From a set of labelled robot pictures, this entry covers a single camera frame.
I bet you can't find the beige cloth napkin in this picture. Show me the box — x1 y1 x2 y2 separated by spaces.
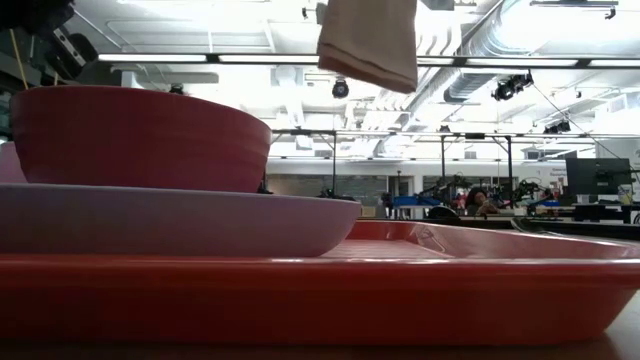
316 0 419 95

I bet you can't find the black ceiling spotlight cluster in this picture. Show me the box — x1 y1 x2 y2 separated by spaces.
491 71 535 102
543 118 572 135

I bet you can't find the black rail with light strips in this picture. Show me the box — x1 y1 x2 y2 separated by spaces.
97 52 640 69

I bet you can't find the black workstation frame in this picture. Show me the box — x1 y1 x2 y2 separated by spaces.
439 132 515 201
269 128 339 197

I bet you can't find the black aluminium table frame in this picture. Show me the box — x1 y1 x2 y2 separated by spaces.
509 216 640 242

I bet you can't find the person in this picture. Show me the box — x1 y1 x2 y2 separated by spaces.
464 187 501 217

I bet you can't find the dark computer monitor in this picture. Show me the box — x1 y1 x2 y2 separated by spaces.
565 158 632 196

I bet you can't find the blue bin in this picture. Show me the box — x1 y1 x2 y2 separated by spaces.
392 194 436 210

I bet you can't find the yellow cable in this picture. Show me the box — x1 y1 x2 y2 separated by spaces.
8 28 30 91

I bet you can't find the silver ventilation duct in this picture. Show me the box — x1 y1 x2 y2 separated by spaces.
442 0 556 104

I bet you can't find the magenta bowl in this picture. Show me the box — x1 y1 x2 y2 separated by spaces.
9 84 273 194

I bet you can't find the red plastic tray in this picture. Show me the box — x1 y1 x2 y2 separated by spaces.
0 219 640 347

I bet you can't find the lavender plate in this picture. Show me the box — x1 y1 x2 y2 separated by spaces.
0 182 363 259

